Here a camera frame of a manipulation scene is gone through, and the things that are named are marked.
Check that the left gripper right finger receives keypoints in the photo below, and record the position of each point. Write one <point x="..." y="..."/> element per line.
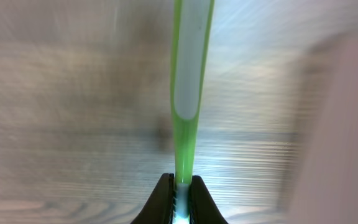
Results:
<point x="203" y="209"/>

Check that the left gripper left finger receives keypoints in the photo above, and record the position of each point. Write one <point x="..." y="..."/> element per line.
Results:
<point x="158" y="209"/>

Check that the green white toothbrush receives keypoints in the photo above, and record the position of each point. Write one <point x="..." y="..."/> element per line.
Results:
<point x="191" y="29"/>

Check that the white cardboard box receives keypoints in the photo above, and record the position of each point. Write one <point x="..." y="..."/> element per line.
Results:
<point x="322" y="181"/>

